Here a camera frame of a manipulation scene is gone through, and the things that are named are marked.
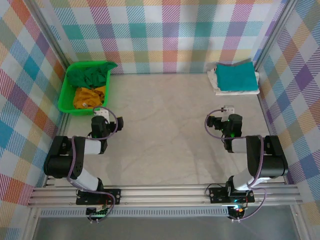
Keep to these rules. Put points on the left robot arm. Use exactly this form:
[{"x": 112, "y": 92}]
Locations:
[{"x": 60, "y": 162}]

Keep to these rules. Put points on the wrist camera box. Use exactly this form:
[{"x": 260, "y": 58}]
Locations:
[
  {"x": 228, "y": 109},
  {"x": 103, "y": 115}
]

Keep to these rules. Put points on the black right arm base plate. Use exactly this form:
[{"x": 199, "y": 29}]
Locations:
[{"x": 217, "y": 195}]

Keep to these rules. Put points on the aluminium side rail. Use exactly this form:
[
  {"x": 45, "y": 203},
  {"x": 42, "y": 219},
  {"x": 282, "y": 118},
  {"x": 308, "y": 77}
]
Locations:
[
  {"x": 263, "y": 112},
  {"x": 64, "y": 126}
]

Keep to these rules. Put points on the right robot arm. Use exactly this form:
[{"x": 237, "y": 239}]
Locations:
[{"x": 272, "y": 160}]

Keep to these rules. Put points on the left controller board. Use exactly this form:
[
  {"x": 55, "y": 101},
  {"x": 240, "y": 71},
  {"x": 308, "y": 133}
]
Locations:
[{"x": 96, "y": 212}]

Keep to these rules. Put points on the aluminium mounting rail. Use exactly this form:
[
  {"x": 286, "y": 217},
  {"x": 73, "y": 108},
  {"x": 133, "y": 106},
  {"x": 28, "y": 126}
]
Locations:
[{"x": 162, "y": 196}]

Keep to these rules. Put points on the green plastic basket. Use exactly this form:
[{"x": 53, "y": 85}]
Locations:
[{"x": 65, "y": 100}]

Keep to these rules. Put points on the grey folded t-shirt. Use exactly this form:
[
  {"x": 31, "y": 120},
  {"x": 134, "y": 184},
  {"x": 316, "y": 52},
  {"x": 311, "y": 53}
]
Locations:
[{"x": 243, "y": 62}]

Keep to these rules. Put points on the controller board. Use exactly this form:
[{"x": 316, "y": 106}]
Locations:
[
  {"x": 237, "y": 211},
  {"x": 96, "y": 212}
]

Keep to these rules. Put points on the teal folded t-shirt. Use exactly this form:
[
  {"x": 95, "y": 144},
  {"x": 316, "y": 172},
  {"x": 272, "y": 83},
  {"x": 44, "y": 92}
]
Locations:
[{"x": 236, "y": 77}]

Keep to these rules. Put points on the right controller board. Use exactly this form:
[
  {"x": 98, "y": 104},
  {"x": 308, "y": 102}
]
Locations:
[{"x": 237, "y": 211}]

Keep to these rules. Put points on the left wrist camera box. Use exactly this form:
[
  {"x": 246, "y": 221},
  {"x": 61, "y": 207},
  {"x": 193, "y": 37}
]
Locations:
[{"x": 103, "y": 115}]

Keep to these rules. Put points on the green t-shirt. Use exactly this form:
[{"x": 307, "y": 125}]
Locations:
[{"x": 92, "y": 75}]

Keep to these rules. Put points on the white folded t-shirt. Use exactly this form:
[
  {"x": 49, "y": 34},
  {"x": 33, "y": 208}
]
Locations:
[{"x": 235, "y": 93}]

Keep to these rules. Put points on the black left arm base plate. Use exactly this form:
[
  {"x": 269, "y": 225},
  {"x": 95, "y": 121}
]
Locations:
[{"x": 115, "y": 195}]

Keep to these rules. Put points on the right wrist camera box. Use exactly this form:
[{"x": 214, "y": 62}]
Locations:
[{"x": 228, "y": 109}]

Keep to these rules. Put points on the yellow t-shirt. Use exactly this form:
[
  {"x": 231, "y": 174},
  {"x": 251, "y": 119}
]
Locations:
[{"x": 87, "y": 98}]

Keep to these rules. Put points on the aluminium frame post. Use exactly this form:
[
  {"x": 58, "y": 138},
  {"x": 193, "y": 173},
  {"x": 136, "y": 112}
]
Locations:
[
  {"x": 275, "y": 32},
  {"x": 47, "y": 35}
]

